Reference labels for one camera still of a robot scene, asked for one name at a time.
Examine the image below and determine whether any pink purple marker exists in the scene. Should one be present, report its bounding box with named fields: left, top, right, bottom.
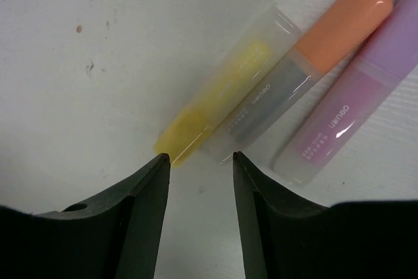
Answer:
left=272, top=0, right=417, bottom=185

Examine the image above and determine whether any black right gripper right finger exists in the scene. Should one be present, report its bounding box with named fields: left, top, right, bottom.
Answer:
left=233, top=152, right=417, bottom=278

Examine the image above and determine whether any orange clear marker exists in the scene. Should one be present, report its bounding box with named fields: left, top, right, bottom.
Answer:
left=204, top=0, right=393, bottom=163

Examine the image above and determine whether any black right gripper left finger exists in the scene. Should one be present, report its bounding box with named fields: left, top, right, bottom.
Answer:
left=1, top=154, right=170, bottom=278

